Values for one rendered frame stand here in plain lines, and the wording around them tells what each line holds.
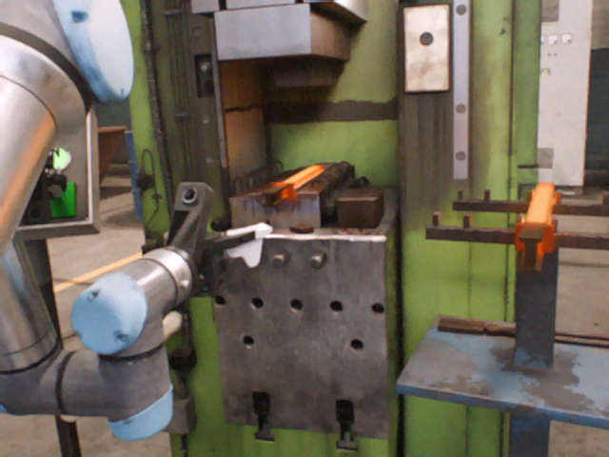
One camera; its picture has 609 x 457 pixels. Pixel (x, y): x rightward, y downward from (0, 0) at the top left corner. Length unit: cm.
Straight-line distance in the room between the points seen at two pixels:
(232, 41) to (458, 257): 68
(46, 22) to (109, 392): 40
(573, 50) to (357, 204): 532
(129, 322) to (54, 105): 25
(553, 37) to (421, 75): 516
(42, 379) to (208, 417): 99
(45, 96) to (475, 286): 108
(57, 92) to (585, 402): 80
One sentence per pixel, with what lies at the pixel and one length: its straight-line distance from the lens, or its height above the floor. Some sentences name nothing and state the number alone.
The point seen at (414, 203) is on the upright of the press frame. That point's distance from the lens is 130.
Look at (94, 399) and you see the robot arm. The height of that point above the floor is 88.
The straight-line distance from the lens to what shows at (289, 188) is 118.
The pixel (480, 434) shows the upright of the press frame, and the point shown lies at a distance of 153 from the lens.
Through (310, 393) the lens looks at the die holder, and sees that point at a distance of 128.
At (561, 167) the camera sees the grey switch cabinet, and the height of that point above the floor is 30.
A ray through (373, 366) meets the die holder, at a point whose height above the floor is 64.
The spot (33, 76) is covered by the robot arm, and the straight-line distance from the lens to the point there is 46.
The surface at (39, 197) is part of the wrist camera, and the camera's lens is 111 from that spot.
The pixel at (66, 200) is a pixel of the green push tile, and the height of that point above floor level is 101.
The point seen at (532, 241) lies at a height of 102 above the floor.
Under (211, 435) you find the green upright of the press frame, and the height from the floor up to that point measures 29.
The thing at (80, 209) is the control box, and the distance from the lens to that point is 126.
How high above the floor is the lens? 120
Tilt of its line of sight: 13 degrees down
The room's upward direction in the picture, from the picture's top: 3 degrees counter-clockwise
